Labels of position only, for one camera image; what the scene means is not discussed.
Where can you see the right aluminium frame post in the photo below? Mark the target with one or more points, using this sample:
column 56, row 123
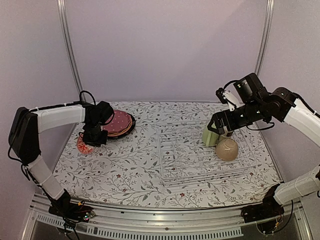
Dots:
column 270, row 4

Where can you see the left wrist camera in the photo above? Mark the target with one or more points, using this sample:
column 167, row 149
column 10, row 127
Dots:
column 100, row 113

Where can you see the aluminium frame post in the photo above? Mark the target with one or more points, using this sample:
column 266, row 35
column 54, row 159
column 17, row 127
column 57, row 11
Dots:
column 62, row 11
column 270, row 4

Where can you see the black rimmed white plate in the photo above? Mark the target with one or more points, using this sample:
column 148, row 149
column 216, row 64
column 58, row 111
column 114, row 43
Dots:
column 126, row 134

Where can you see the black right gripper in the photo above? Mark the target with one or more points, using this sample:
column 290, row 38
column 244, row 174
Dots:
column 231, row 124

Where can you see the white brown cup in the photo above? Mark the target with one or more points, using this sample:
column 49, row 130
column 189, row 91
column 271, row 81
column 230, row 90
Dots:
column 226, row 135

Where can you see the maroon polka dot plate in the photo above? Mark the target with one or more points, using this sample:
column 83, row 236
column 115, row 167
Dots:
column 117, row 123

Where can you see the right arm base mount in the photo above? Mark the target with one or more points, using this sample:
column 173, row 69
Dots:
column 266, row 209

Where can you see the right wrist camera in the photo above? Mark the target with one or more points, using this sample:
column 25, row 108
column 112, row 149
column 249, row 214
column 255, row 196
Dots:
column 227, row 97

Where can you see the floral tablecloth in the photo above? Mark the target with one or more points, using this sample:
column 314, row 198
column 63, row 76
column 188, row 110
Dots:
column 126, row 171

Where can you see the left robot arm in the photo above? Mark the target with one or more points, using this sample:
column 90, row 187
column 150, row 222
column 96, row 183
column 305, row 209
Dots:
column 31, row 126

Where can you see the red patterned white bowl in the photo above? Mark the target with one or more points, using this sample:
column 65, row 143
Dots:
column 82, row 147

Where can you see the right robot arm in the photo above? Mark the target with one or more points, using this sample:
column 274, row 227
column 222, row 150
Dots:
column 286, row 107

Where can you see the light green mug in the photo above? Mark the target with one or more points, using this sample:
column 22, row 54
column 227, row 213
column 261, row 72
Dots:
column 209, row 138

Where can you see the left aluminium frame post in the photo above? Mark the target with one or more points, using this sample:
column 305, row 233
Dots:
column 62, row 11

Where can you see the white wire dish rack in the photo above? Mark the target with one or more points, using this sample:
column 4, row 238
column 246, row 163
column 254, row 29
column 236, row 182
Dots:
column 185, row 159

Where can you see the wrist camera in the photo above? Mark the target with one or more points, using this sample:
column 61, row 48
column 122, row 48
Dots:
column 227, row 97
column 100, row 113

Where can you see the yellow polka dot plate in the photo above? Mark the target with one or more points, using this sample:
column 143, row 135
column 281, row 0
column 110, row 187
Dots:
column 126, row 130

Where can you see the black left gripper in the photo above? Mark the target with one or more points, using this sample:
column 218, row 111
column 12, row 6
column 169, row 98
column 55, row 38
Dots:
column 103, row 140

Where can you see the aluminium front rail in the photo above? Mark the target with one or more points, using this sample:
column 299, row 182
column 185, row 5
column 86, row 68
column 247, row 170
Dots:
column 120, row 222

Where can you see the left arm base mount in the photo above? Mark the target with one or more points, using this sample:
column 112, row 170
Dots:
column 77, row 212

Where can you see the beige ceramic bowl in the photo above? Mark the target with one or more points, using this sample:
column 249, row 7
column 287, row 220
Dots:
column 227, row 150

